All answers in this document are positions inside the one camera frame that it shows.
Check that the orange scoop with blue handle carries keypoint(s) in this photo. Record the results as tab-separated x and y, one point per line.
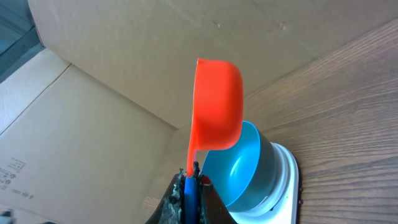
217	120

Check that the cardboard box wall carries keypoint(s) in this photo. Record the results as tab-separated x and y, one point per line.
100	119

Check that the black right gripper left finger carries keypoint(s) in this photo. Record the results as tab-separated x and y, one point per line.
170	208

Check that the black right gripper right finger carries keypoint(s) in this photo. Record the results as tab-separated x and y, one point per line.
211	209

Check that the blue metal bowl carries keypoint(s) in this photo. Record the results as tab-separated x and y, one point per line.
244	174

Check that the white digital kitchen scale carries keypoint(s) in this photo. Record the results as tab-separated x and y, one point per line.
281	206

